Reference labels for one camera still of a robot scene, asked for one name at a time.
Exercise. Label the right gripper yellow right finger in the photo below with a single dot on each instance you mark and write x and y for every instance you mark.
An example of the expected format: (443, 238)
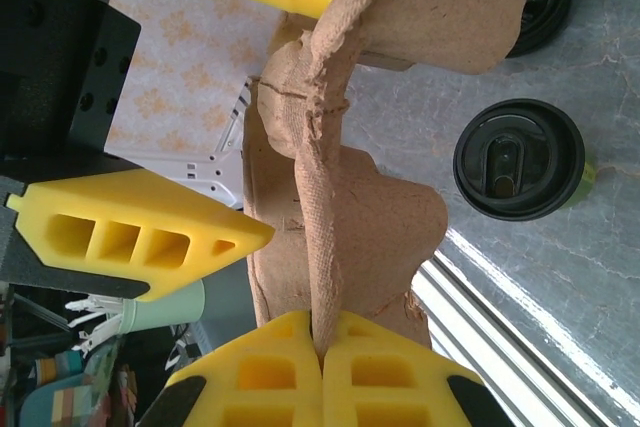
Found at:
(340, 397)

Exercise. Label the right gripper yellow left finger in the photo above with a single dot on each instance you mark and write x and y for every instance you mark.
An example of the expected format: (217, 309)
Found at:
(300, 397)

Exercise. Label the brown pulp cup carrier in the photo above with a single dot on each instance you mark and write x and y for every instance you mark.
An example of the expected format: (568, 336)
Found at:
(390, 222)

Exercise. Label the black plastic cup lid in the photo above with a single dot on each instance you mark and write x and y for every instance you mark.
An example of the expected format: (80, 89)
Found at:
(505, 162)

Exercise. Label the green paper coffee cup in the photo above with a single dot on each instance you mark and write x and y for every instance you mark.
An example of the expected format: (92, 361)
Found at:
(587, 182)

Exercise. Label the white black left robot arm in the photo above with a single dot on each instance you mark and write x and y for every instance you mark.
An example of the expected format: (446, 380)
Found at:
(200, 172)

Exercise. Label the mint green cup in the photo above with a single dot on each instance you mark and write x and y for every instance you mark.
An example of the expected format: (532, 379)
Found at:
(165, 309)

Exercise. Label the white plastic parts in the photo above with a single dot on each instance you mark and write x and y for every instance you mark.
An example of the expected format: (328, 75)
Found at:
(100, 319)

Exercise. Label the blue box with colour blocks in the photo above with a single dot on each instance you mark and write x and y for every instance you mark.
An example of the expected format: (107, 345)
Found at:
(60, 404)

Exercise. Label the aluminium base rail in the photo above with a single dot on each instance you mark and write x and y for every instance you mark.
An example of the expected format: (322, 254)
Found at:
(525, 347)

